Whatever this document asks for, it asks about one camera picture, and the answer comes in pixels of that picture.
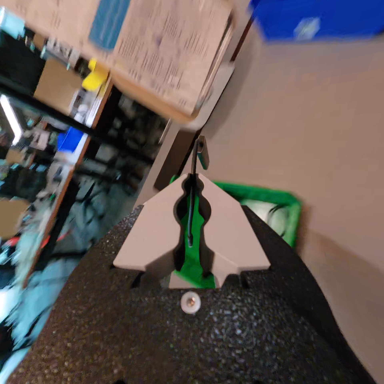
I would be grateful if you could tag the white instruction sheet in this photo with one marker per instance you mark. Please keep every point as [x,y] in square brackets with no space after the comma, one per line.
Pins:
[60,21]

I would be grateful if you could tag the yellow bin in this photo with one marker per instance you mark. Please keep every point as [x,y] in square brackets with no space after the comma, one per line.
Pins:
[93,75]

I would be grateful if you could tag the blue header laminated sheet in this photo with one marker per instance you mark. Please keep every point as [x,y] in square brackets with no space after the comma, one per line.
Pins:
[168,54]

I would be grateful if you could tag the blue plastic bin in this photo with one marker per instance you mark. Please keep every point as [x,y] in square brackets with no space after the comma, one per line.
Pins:
[285,21]

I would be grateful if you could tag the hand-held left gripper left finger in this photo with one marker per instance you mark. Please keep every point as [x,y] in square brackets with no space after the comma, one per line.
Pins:
[150,234]

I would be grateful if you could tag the wooden document stand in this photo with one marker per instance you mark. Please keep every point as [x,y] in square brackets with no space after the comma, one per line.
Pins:
[150,96]

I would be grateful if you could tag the green plastic bin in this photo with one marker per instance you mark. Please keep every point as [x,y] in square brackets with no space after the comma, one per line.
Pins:
[261,193]

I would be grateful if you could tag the small blue bin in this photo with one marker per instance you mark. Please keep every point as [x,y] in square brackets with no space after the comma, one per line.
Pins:
[70,139]

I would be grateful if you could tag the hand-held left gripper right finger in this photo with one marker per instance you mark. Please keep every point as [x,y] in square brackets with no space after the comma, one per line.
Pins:
[234,237]

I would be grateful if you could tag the cardboard box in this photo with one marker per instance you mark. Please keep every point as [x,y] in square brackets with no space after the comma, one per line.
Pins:
[57,87]

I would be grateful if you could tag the dark grey usb hub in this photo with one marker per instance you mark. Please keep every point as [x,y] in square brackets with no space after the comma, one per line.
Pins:
[205,154]

